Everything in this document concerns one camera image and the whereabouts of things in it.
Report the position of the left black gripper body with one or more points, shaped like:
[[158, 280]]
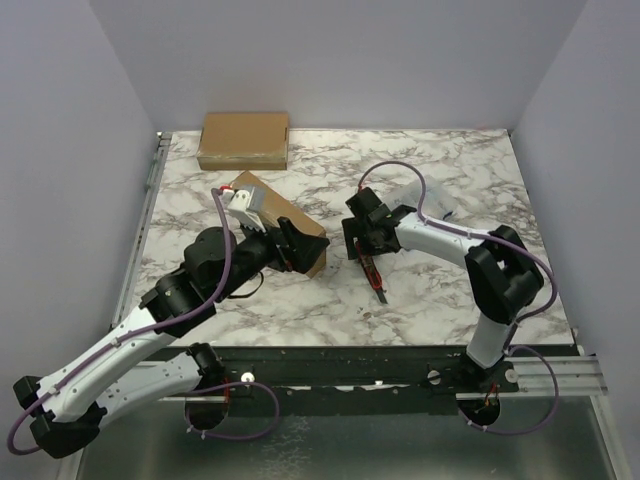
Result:
[[278, 256]]

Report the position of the red black utility knife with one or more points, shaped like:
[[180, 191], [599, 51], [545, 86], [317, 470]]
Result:
[[372, 274]]

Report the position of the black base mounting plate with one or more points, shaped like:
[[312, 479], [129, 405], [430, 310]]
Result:
[[250, 402]]

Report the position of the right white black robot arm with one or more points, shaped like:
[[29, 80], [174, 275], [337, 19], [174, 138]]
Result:
[[503, 275]]

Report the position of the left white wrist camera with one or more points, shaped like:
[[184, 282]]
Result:
[[244, 205]]

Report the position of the clear plastic container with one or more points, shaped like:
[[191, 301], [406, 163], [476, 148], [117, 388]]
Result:
[[438, 203]]

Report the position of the brown cardboard express box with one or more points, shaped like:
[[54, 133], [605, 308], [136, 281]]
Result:
[[275, 205]]

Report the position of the aluminium frame rail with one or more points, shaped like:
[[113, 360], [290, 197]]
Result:
[[550, 372]]

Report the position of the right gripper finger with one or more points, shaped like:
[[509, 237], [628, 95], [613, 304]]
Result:
[[351, 231], [373, 239]]

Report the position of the taped brown cardboard box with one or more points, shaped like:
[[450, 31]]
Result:
[[238, 141]]

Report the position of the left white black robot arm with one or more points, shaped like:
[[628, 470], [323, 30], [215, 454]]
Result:
[[69, 408]]

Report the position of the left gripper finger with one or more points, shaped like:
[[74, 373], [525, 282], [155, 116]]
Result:
[[288, 229], [308, 252]]

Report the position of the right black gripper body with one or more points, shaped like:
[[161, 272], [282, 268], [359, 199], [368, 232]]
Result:
[[361, 236]]

